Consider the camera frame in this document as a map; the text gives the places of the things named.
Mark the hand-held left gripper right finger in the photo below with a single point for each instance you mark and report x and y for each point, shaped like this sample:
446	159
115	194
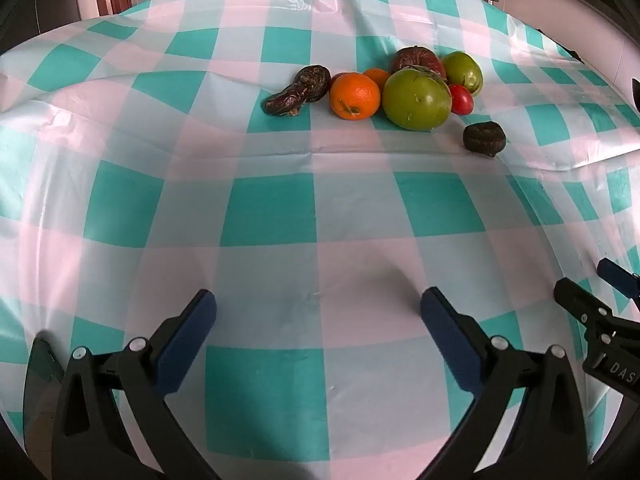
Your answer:
445	330

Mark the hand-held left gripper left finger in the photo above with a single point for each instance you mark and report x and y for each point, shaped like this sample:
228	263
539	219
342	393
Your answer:
192	327

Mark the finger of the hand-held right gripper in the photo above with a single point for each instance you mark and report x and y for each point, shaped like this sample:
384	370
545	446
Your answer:
617	275
575	297

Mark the small dark wrinkled round fruit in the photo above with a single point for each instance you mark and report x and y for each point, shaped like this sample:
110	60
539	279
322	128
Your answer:
483	139

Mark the red cherry tomato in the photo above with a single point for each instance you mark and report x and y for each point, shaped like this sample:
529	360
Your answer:
462	100

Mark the small orange tangerine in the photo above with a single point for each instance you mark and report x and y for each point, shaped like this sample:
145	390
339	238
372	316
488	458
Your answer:
377	75

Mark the dark red round fruit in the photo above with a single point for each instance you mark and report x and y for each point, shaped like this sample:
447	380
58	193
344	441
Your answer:
415	58

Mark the teal pink checked tablecloth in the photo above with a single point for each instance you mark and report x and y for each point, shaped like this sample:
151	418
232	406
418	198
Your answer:
280	220

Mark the large green tomato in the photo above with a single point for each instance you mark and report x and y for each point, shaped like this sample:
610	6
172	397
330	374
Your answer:
416	100

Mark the large orange tangerine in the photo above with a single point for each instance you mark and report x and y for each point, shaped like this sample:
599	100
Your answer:
354	96

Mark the small green tomato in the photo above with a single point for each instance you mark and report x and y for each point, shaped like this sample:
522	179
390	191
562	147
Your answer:
462	71

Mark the elongated dark wrinkled fruit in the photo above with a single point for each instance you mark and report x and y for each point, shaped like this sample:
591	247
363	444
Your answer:
300	91

